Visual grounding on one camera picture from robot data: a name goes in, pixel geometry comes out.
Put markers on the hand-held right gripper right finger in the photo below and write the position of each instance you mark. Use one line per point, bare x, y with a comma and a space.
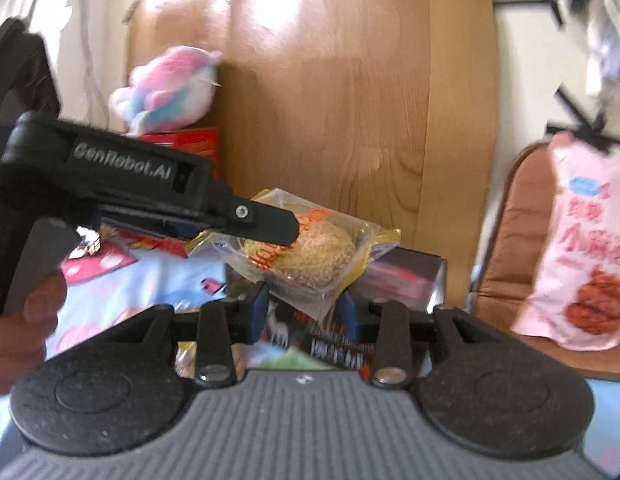
349, 317

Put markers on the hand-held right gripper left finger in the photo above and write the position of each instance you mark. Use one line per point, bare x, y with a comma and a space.
258, 310

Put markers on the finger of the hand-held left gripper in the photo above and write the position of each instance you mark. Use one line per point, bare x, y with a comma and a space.
262, 225

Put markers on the clear packet with round cake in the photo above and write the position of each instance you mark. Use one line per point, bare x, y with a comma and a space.
320, 255

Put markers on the person's left hand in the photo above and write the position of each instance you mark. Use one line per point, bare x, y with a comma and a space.
20, 345

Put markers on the red cardboard box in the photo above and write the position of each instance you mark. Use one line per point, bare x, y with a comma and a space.
195, 142

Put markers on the red snack packet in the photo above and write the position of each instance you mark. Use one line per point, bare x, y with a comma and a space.
155, 246

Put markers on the pink and blue plush toy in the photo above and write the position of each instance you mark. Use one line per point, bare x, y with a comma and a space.
165, 90

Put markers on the printed light blue blanket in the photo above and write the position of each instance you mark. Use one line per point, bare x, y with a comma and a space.
155, 280

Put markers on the wooden headboard panel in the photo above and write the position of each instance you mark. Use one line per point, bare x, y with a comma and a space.
340, 110

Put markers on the brown chair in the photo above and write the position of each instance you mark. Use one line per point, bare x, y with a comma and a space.
515, 240

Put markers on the pink snack bag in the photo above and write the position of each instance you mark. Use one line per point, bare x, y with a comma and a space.
575, 240

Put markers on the white hanging ornament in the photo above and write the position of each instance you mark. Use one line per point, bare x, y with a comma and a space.
610, 50

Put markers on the black wall decal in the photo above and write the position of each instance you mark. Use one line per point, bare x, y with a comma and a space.
550, 0

